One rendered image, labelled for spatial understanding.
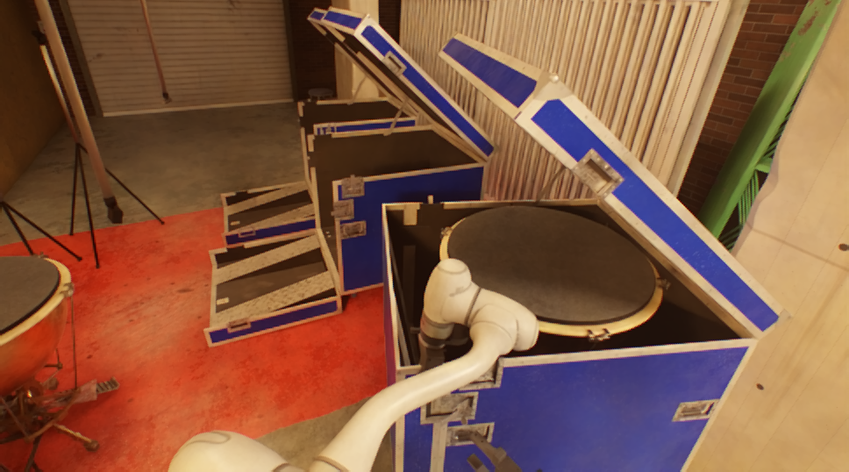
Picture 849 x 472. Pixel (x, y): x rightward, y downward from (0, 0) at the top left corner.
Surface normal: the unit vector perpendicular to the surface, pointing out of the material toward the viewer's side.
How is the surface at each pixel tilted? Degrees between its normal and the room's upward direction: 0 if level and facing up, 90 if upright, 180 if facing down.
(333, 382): 0
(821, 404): 90
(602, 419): 90
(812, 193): 90
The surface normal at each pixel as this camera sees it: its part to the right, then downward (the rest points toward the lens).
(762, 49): -0.88, 0.18
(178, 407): 0.04, -0.89
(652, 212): 0.13, 0.46
